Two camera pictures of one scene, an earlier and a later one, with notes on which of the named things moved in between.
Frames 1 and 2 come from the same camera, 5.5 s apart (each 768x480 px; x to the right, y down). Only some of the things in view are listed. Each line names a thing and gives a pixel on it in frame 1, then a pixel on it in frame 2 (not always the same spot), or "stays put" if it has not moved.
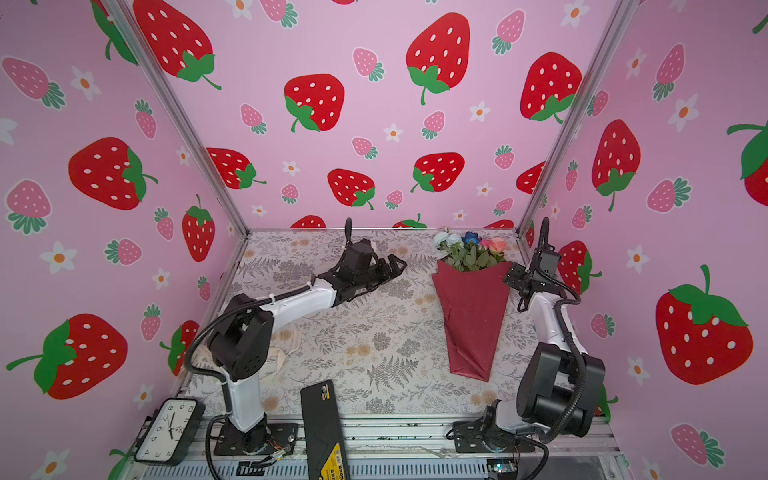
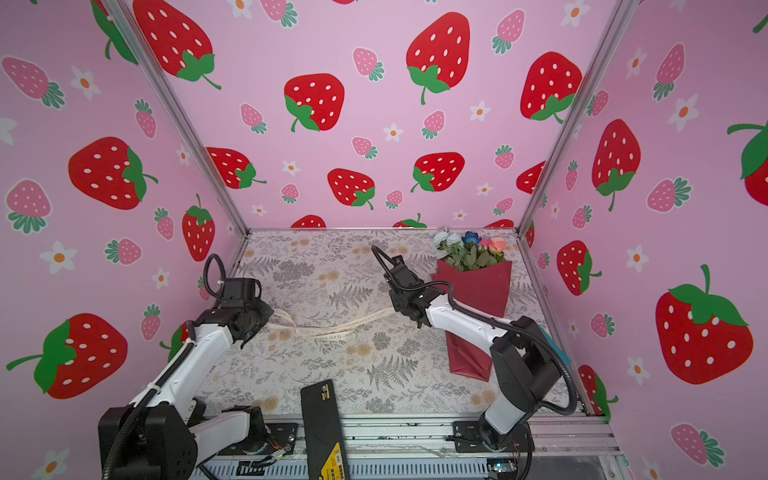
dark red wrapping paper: (474, 306) stays put
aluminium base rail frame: (584, 448) stays put
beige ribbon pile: (284, 343) to (323, 330)
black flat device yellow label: (323, 439) stays put
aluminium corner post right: (624, 14) stays put
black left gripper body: (373, 275) to (258, 313)
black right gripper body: (519, 275) to (397, 303)
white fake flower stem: (452, 251) stays put
